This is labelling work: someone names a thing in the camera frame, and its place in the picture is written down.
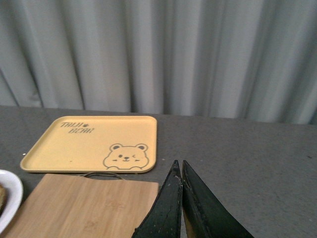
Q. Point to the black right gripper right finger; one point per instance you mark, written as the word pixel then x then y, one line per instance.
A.
pixel 205 213

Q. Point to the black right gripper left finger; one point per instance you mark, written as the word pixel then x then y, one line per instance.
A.
pixel 164 217

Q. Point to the white plate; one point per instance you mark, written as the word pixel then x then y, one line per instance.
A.
pixel 14 189

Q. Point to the wooden cutting board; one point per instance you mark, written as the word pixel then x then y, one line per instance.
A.
pixel 64 206

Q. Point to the yellow bear tray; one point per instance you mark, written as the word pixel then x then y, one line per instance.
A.
pixel 79 144

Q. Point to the grey curtain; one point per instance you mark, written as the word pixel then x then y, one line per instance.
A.
pixel 250 59

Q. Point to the bottom bread slice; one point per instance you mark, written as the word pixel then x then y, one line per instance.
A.
pixel 3 197

